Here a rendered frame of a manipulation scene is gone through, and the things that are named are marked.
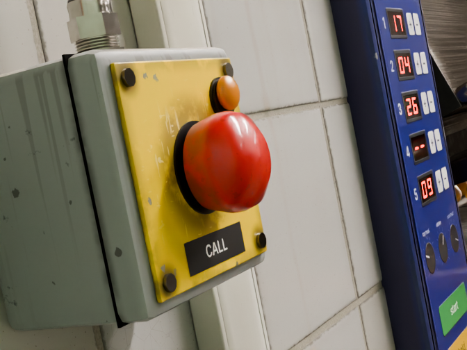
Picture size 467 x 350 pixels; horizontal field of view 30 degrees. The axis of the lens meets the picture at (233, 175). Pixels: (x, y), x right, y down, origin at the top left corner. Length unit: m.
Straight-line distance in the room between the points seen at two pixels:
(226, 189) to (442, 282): 0.47
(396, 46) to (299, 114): 0.16
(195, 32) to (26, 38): 0.12
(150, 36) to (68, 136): 0.14
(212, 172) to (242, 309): 0.17
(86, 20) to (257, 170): 0.09
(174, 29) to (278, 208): 0.16
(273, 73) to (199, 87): 0.24
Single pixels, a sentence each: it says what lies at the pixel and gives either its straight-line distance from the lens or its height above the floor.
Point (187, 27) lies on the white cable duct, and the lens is 0.47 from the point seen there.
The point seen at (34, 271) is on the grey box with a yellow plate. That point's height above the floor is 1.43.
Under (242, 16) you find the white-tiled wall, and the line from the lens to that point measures 0.57.
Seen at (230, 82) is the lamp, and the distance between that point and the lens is 0.37.
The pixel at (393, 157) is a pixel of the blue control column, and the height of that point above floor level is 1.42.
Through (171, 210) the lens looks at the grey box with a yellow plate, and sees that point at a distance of 0.33.
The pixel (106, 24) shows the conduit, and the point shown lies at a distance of 0.37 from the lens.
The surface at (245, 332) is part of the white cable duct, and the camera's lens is 0.48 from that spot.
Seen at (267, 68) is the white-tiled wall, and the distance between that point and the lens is 0.59.
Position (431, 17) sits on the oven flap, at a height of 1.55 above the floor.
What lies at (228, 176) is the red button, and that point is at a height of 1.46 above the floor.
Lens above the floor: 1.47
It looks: 3 degrees down
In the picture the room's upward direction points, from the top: 11 degrees counter-clockwise
